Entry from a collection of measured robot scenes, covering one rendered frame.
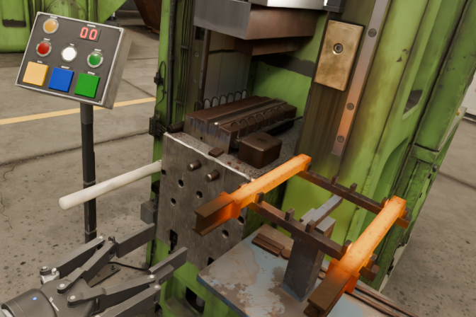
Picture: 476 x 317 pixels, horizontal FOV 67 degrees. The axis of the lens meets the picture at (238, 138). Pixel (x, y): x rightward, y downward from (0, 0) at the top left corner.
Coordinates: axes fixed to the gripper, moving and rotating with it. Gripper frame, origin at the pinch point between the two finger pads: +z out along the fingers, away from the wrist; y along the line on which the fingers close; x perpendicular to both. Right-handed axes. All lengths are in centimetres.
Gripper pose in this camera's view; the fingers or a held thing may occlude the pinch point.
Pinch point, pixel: (154, 250)
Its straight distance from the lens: 59.7
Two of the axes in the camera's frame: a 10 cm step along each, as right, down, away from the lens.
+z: 6.2, -2.4, 7.5
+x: 1.5, -9.0, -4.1
